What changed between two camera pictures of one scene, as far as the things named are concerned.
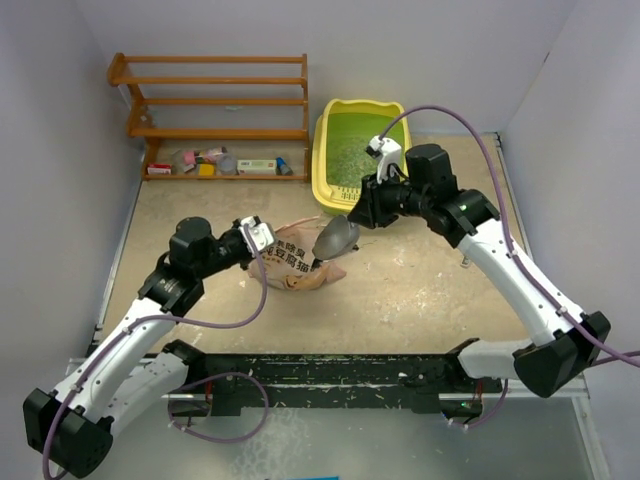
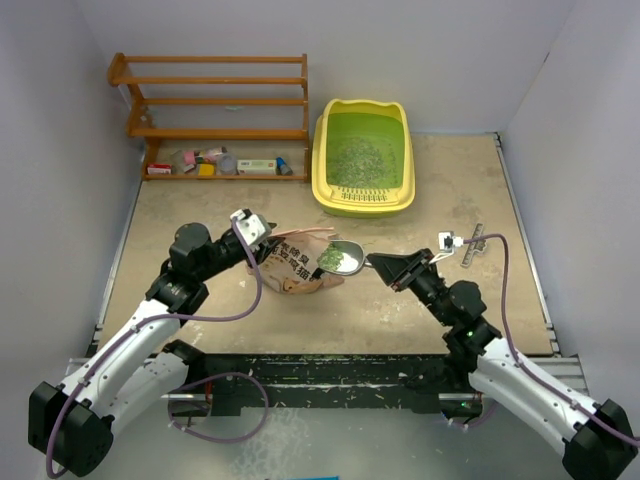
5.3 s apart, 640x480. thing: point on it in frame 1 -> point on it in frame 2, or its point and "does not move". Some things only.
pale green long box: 256,167 does not move
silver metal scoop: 339,236 -> 353,255
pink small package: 189,157 does not move
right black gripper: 370,209 -> 400,271
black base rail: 421,383 does not move
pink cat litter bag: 289,263 does not move
